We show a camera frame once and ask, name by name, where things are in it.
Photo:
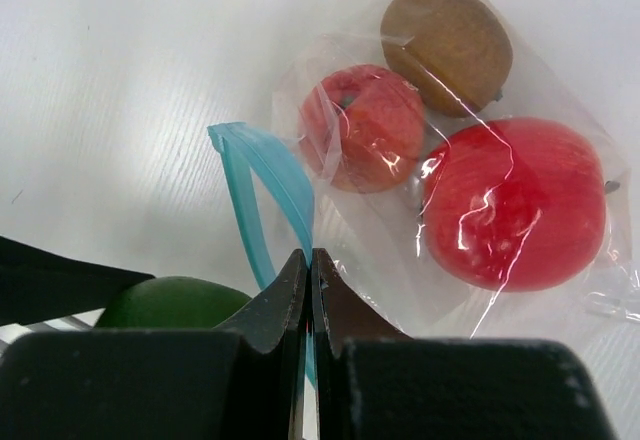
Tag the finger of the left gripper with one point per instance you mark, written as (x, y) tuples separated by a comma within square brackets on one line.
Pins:
[(37, 285)]

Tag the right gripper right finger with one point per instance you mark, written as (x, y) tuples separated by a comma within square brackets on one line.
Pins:
[(375, 382)]

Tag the fake orange peach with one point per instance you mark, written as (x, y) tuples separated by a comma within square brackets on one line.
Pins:
[(362, 128)]

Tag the fake red apple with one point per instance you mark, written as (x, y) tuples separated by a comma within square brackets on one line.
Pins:
[(516, 205)]

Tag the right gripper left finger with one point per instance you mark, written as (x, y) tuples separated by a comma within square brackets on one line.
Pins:
[(241, 380)]

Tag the fake green lime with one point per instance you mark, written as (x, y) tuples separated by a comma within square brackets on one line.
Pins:
[(172, 303)]

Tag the fake brown kiwi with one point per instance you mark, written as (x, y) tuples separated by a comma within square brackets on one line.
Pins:
[(455, 52)]

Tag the clear zip top bag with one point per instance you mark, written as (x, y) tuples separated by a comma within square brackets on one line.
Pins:
[(376, 241)]

